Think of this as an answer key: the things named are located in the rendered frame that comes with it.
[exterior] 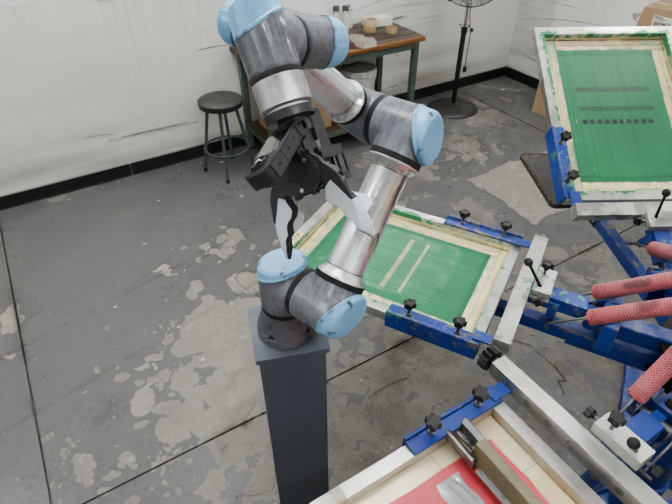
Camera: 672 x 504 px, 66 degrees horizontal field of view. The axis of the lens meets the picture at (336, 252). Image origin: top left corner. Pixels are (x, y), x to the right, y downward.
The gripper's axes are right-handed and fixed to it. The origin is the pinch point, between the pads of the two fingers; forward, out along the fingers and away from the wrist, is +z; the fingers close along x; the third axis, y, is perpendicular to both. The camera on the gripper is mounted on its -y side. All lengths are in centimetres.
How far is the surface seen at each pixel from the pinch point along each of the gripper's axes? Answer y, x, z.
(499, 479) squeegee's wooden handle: 44, 7, 67
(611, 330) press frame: 103, -15, 58
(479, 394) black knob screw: 60, 12, 54
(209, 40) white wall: 259, 228, -150
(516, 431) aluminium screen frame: 62, 6, 65
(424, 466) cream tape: 44, 25, 64
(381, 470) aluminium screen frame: 35, 31, 59
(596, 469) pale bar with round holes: 59, -11, 74
